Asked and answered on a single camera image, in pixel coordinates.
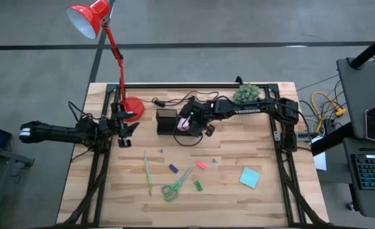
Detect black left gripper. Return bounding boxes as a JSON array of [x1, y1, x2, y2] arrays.
[[106, 101, 141, 149]]

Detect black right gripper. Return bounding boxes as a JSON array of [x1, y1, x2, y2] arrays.
[[178, 100, 216, 138]]

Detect black mesh desk organizer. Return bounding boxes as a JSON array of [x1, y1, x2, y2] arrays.
[[155, 108, 197, 137]]

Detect green handled scissors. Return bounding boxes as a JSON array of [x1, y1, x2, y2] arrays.
[[160, 167, 193, 202]]

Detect green pencil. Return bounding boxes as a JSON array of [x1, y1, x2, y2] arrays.
[[143, 151, 153, 197]]

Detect potted artificial green plant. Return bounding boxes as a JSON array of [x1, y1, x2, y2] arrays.
[[232, 83, 262, 104]]

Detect teal sticky note pad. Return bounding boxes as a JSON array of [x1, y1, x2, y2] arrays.
[[238, 167, 260, 190]]

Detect red desk lamp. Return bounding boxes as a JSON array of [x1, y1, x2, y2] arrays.
[[65, 0, 146, 123]]

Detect white paper sheet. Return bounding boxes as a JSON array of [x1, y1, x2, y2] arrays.
[[313, 151, 328, 172]]

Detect black equipment stand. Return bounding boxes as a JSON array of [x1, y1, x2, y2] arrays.
[[0, 148, 35, 229]]

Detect black diagonal beam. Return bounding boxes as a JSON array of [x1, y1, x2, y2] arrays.
[[311, 122, 353, 156]]

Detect grey side desk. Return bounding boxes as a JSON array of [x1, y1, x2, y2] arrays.
[[336, 57, 375, 141]]

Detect grey keyboard desk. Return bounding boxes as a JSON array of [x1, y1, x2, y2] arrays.
[[343, 137, 375, 219]]

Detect black smartphone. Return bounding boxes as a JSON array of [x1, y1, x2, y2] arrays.
[[365, 109, 375, 143]]

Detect backlit keyboard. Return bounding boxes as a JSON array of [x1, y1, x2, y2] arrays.
[[351, 153, 375, 191]]

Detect black diagonal pole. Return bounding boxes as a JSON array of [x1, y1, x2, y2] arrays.
[[349, 28, 375, 69]]

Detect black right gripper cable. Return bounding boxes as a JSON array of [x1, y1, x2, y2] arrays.
[[173, 125, 204, 148]]

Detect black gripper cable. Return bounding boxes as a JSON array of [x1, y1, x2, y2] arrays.
[[67, 101, 91, 122], [173, 125, 204, 148]]

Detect black lamp power cable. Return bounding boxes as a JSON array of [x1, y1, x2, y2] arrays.
[[141, 90, 220, 108]]

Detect black aluminium table frame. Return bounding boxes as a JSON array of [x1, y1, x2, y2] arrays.
[[58, 83, 331, 228]]

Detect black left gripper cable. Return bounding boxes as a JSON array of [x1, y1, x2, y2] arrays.
[[67, 101, 91, 122]]

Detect thin floor cable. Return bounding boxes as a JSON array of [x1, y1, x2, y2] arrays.
[[297, 74, 339, 92]]

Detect yellow cable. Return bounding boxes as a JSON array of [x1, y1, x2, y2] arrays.
[[311, 91, 348, 134]]

